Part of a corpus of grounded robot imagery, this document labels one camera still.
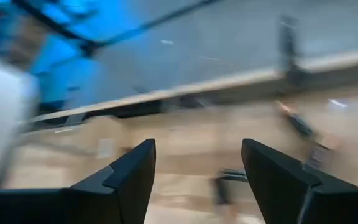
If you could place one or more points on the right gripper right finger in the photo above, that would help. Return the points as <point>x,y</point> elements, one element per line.
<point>275,186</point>

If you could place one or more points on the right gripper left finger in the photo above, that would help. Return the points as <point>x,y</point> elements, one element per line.
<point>120,193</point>

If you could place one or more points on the white shade wooden table lamp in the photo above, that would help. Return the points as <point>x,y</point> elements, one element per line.
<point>2,124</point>

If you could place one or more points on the black table clamp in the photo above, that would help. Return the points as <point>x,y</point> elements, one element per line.
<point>289,46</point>

